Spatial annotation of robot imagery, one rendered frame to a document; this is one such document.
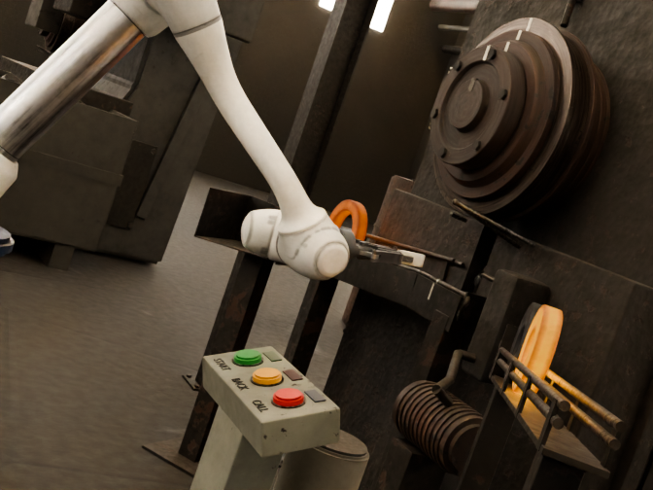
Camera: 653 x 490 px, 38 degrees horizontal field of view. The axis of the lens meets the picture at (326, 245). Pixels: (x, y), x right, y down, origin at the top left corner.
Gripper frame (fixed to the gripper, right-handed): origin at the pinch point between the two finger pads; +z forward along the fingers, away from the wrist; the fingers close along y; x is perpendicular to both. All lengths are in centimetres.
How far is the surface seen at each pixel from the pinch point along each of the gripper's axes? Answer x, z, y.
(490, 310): -4.4, 8.5, 22.3
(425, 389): -21.5, -6.1, 27.4
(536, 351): 0, -17, 68
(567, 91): 44, 14, 21
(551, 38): 55, 15, 9
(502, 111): 37.0, 4.5, 12.9
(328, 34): 92, 273, -651
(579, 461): 0, -44, 109
